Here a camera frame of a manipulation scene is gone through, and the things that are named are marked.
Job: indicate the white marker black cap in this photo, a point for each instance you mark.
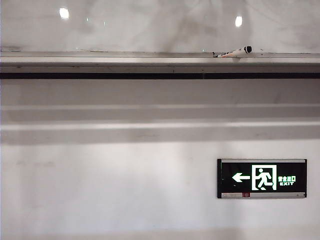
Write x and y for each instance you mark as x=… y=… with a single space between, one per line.
x=233 y=53

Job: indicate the illuminated green exit sign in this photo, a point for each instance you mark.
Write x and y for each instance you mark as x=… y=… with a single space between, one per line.
x=262 y=178

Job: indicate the aluminium whiteboard marker tray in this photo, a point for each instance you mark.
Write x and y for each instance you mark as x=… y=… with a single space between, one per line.
x=100 y=63

